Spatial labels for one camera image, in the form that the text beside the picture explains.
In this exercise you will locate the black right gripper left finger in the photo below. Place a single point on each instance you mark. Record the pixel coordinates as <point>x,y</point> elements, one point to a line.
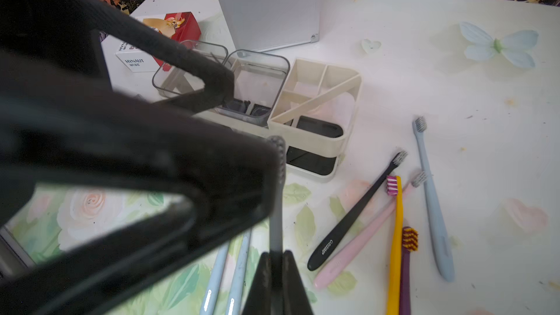
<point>258,301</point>

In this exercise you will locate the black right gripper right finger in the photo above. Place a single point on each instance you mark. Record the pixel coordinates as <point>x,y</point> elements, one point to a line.
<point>294,298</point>

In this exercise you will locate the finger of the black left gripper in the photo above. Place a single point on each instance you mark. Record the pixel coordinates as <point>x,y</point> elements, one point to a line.
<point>58,127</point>
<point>60,38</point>

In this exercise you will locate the light blue toothbrush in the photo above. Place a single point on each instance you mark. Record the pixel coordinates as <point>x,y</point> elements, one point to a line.
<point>439,236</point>
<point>235,295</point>
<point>213,286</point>

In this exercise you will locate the grey toothbrush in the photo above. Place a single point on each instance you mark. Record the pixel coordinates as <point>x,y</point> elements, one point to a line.
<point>275,221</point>

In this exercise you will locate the purple toothbrush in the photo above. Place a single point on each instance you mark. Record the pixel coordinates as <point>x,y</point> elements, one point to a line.
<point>410,243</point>

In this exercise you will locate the yellow toothbrush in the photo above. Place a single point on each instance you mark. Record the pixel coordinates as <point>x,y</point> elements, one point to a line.
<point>395,249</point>

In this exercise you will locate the light blue toothbrush on table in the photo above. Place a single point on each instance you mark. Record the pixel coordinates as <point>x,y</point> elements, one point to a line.
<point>439,236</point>

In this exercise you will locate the pink toothbrush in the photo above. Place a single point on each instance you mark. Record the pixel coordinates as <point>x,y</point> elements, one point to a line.
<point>337,264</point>

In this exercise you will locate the black toothbrush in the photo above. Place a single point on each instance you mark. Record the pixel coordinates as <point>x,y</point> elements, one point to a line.
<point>326,247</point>

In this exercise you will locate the cream toothbrush holder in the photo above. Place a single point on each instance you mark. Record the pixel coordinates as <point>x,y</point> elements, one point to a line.
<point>314,113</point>

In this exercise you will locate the red white small box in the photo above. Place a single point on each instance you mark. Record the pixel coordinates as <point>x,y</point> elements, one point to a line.
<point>178,27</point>

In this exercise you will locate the clear cup right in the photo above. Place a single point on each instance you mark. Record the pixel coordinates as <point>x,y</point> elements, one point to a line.
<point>259,78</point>

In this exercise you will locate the silver aluminium case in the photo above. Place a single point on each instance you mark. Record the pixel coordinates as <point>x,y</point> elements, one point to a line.
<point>266,25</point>

